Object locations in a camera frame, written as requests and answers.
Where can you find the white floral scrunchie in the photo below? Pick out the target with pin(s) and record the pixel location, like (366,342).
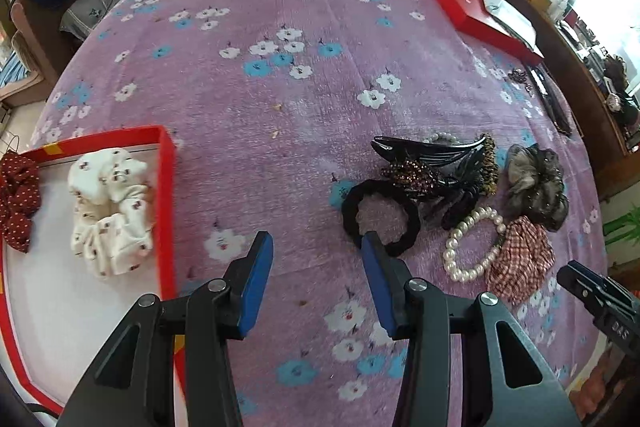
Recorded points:
(110,207)

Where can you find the green plant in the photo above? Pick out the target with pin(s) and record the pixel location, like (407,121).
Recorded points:
(622,227)

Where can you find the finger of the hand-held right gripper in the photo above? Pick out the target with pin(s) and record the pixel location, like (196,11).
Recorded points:
(580,279)

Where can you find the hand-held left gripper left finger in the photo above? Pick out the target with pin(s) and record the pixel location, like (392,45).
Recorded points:
(257,277)

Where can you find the grey sheer scrunchie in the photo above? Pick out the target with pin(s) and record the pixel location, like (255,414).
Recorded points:
(535,187)

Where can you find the black scrunchie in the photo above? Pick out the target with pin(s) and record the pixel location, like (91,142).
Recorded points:
(382,188)

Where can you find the red plaid scrunchie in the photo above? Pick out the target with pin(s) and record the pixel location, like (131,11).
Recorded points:
(522,252)

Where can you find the red box lid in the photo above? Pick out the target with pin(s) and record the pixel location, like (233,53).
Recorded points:
(465,7)

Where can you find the red polka dot scrunchie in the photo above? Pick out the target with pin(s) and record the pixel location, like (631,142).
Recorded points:
(17,197)

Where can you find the grey patterned pillow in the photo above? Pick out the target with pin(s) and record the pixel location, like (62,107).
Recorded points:
(90,7)

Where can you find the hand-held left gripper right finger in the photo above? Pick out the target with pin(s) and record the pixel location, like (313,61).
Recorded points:
(375,277)

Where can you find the red shallow box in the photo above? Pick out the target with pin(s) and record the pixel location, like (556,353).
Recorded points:
(166,207)

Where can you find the small brown hair clip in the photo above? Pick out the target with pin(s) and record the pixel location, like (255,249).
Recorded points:
(520,77)

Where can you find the brown rhinestone hair clip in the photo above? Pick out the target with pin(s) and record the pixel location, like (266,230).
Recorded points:
(410,174)

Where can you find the purple floral blanket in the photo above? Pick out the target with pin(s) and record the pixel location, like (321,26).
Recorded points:
(300,132)

